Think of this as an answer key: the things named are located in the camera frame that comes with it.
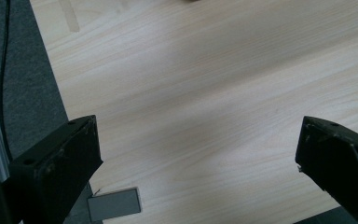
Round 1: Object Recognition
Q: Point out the grey rectangular plate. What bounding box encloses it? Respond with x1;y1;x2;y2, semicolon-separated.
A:
87;187;143;222

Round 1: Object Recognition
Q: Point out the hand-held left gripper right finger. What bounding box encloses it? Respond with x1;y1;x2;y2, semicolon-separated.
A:
295;116;358;224

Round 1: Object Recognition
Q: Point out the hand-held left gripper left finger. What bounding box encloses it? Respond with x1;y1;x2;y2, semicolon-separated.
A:
2;115;103;224

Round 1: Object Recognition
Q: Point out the thin black floor cable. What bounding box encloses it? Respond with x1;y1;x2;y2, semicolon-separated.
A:
0;0;13;162

